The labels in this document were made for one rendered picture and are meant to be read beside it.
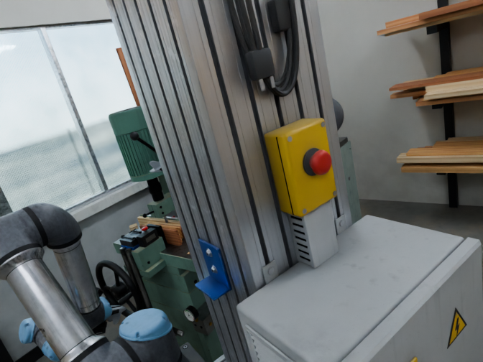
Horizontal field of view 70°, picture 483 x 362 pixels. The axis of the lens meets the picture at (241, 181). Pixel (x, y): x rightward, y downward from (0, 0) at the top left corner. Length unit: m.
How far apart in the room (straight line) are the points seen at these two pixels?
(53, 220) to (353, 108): 2.89
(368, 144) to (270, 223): 2.98
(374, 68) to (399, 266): 2.83
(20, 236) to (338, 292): 0.76
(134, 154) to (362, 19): 2.37
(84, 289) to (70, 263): 0.11
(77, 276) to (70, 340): 0.28
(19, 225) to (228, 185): 0.65
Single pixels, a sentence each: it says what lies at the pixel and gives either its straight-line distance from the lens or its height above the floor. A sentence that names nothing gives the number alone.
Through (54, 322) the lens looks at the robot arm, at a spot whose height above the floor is 1.13.
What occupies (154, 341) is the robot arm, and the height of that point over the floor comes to 1.01.
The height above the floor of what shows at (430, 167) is 0.54.
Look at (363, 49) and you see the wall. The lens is 3.34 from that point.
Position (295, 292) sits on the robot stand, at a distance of 0.56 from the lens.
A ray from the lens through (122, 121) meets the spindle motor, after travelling 1.53.
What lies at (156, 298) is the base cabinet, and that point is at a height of 0.61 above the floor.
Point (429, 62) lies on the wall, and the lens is 3.22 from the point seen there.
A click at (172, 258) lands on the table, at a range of 1.52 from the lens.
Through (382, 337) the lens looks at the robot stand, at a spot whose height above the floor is 1.23.
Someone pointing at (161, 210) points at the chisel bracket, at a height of 1.04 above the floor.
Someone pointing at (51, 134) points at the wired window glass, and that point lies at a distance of 2.92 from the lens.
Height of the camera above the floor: 1.57
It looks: 18 degrees down
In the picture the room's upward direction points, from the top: 15 degrees counter-clockwise
